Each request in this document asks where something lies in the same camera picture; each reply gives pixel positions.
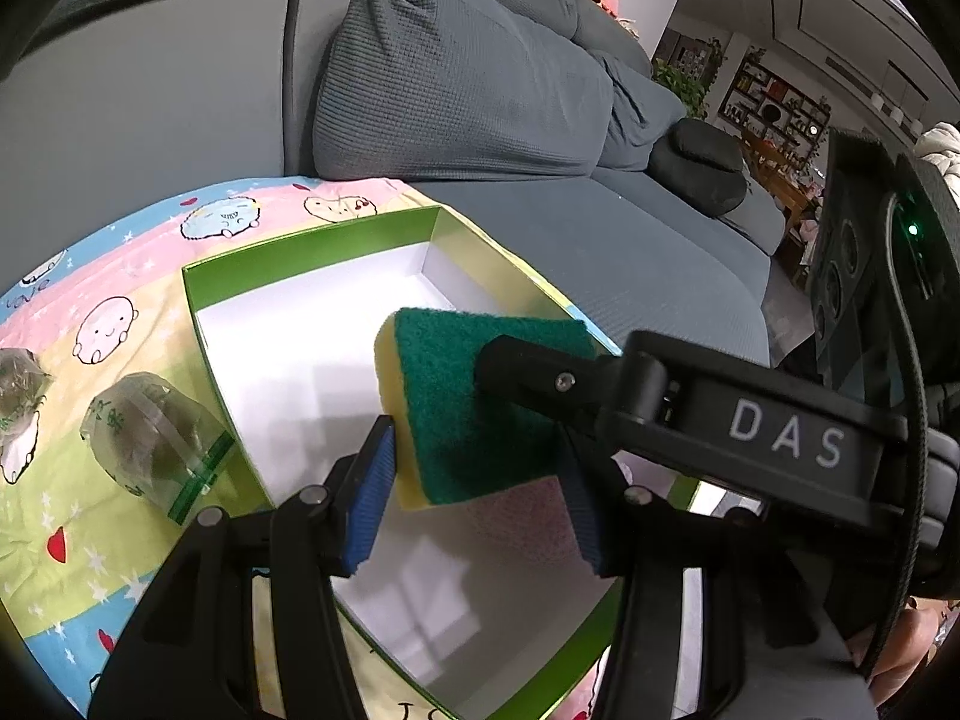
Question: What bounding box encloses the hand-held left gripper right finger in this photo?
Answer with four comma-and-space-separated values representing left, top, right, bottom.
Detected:
556, 442, 878, 720

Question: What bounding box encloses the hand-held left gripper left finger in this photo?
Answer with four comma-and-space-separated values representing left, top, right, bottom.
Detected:
88, 416, 397, 720

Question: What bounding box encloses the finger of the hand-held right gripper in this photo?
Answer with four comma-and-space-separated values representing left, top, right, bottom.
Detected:
476, 334, 627, 436

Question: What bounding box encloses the pink mesh bath pouf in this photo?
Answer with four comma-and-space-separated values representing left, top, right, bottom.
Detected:
469, 476, 578, 563

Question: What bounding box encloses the yellow green scrub sponge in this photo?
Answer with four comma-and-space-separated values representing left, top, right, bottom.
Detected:
375, 306, 620, 512

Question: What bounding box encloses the green cardboard box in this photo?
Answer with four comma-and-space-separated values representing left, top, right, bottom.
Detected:
182, 204, 702, 720

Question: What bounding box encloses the clear bag with green print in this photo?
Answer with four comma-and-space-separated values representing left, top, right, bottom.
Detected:
79, 373, 237, 526

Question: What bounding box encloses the person's right hand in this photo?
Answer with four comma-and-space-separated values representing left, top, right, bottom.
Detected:
874, 604, 950, 702

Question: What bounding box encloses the cartoon printed blanket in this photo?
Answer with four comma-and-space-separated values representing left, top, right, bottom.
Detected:
0, 176, 623, 720

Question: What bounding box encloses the black round cushion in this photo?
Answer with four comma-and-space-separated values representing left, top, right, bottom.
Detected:
649, 118, 751, 220

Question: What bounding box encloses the grey ribbed cushion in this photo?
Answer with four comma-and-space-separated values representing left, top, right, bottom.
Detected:
311, 0, 687, 182

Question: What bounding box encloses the white fluffy cloth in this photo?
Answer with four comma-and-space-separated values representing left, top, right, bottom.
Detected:
919, 120, 960, 181

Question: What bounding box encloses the green potted plant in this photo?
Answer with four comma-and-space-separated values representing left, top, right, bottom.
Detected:
652, 37, 722, 122

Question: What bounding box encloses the clear bag with loofah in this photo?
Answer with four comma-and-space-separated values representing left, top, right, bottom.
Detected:
0, 347, 55, 436

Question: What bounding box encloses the grey sofa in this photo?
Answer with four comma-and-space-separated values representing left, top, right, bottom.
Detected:
0, 0, 788, 391

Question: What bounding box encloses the black cable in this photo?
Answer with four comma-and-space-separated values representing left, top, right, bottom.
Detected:
862, 191, 935, 680

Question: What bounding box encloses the dark wall shelf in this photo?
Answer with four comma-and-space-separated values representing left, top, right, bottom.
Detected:
718, 49, 833, 145

